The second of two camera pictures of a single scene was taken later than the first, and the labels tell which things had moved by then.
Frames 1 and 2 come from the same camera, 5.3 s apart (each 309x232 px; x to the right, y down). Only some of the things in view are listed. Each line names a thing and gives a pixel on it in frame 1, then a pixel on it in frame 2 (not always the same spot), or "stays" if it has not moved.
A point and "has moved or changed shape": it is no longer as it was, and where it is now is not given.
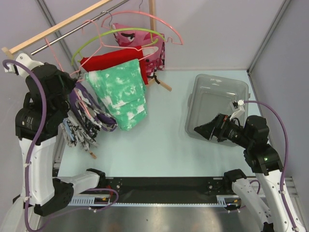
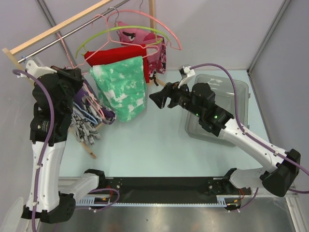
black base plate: x=165 y=190 stays
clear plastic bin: x=209 y=96 stays
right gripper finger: x=217 y=122 → x=167 y=90
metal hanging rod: x=33 y=52 stays
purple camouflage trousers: x=86 y=108 has moved or changed shape
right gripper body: x=231 y=131 → x=182 y=97
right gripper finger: x=206 y=130 → x=160 y=98
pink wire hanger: x=63 y=70 → x=76 y=66
